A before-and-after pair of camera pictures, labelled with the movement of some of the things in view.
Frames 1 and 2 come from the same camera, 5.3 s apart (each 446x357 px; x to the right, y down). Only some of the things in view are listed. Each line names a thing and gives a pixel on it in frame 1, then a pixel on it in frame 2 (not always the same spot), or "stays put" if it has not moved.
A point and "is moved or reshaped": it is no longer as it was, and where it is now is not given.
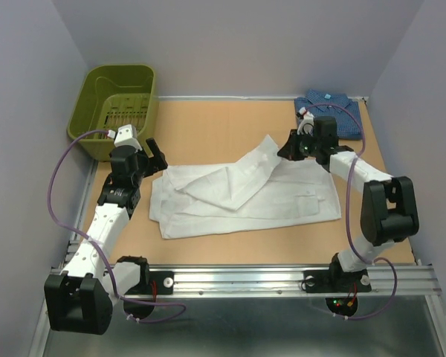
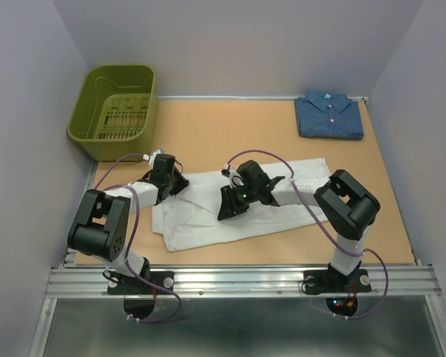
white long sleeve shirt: x=266 y=191 is moved or reshaped
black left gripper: x=155 y=163 to x=182 y=183
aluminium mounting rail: x=251 y=281 stays put
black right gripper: x=288 y=148 to x=230 y=206
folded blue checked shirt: x=324 y=103 stays put
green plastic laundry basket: x=109 y=97 stays put
